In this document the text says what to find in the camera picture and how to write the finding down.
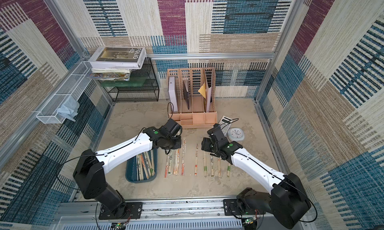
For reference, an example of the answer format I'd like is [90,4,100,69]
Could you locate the green text chopsticks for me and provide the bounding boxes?
[203,151,208,177]

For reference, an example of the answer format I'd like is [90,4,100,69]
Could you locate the red panda chopsticks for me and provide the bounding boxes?
[194,144,199,177]

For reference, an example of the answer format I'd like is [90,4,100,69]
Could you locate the plain chopsticks pair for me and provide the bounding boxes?
[210,156,215,177]

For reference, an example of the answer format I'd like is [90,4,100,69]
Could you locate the green bamboo chopsticks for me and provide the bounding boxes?
[168,150,173,175]

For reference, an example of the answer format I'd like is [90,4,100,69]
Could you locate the teal plastic storage tray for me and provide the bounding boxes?
[126,149,158,184]

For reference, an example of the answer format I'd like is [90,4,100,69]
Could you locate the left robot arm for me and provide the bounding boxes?
[73,119,183,219]

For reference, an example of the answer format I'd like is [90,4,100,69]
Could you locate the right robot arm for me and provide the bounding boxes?
[202,124,312,229]

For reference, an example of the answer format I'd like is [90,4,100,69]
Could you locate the red leaf chopsticks in tray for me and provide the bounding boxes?
[181,138,186,176]

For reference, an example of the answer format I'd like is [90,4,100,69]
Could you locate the white blue round clock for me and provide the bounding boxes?
[227,128,245,142]

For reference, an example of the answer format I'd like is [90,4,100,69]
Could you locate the white grey calculator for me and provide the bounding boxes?
[219,116,234,136]

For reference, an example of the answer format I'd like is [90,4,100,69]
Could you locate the black notebook in organizer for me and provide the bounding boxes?
[183,79,190,110]

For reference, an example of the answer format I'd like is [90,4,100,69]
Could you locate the white binder in organizer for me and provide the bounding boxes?
[168,76,179,113]

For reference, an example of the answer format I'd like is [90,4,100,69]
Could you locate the pink desk file organizer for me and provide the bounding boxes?
[167,68,218,129]

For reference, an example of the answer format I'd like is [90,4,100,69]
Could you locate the yellow paper folder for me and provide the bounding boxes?
[198,83,207,100]

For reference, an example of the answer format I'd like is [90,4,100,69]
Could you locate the green folder on rack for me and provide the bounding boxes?
[101,77,147,88]

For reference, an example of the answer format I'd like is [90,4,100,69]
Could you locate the stack of colourful magazines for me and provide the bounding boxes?
[86,69,132,81]

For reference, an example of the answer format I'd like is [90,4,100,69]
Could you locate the crumpled pale blue cloth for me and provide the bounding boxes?
[57,96,80,122]

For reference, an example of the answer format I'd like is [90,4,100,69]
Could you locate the white folio book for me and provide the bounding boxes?
[88,47,147,70]

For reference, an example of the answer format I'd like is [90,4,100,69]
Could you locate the black wire shelf rack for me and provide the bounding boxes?
[100,58,160,103]

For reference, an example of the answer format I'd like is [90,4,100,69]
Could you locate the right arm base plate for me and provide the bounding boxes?
[223,199,271,217]

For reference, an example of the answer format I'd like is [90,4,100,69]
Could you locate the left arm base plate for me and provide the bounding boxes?
[98,202,143,220]

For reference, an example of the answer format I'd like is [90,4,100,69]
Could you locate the white wire wall basket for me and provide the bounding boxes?
[36,62,91,124]

